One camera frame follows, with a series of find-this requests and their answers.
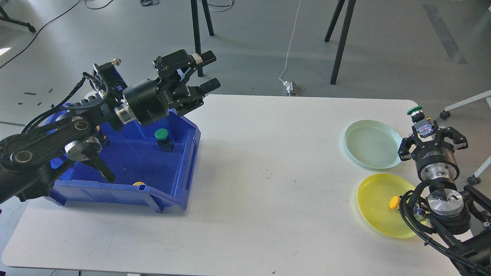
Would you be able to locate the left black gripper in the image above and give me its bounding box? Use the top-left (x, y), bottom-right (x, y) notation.
top-left (122, 49), bottom-right (221, 126)

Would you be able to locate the black tripod left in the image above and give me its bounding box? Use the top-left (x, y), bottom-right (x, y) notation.
top-left (190, 0), bottom-right (214, 54)

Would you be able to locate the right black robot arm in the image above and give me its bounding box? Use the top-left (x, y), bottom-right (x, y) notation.
top-left (398, 126), bottom-right (490, 276)

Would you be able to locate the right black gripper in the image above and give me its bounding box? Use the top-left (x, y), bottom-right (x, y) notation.
top-left (398, 127), bottom-right (468, 183)

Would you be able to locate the blue plastic bin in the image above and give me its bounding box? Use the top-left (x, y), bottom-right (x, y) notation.
top-left (46, 110), bottom-right (201, 213)

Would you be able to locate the black stand foot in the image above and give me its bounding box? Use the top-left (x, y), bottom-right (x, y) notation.
top-left (0, 6), bottom-right (36, 33)

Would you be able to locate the office chair base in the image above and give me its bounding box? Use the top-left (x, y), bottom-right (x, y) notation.
top-left (440, 90), bottom-right (491, 186)

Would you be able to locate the black tripod right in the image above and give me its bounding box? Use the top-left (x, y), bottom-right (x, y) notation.
top-left (324, 0), bottom-right (357, 85)

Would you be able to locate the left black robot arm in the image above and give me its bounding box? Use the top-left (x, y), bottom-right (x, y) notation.
top-left (0, 49), bottom-right (221, 202)

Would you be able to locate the yellow plate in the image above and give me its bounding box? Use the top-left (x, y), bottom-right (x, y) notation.
top-left (356, 173), bottom-right (416, 239)

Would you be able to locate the white power adapter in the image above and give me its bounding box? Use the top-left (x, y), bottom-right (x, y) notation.
top-left (283, 81), bottom-right (302, 97)

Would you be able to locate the white cable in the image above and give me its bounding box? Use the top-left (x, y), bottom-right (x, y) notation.
top-left (278, 0), bottom-right (302, 82)

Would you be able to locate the light green plate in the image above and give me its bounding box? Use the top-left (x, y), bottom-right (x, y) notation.
top-left (343, 120), bottom-right (402, 170)

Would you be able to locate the black tripod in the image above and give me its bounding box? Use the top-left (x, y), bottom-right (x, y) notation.
top-left (324, 0), bottom-right (357, 85)
top-left (190, 0), bottom-right (214, 54)

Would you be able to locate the green push button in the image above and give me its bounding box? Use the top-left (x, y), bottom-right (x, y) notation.
top-left (154, 128), bottom-right (174, 153)
top-left (407, 105), bottom-right (435, 138)

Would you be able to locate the yellow push button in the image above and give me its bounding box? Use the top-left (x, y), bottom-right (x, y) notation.
top-left (388, 195), bottom-right (407, 211)
top-left (95, 125), bottom-right (110, 148)

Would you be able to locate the black floor cable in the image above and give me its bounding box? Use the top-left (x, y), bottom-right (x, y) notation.
top-left (0, 0), bottom-right (115, 69)

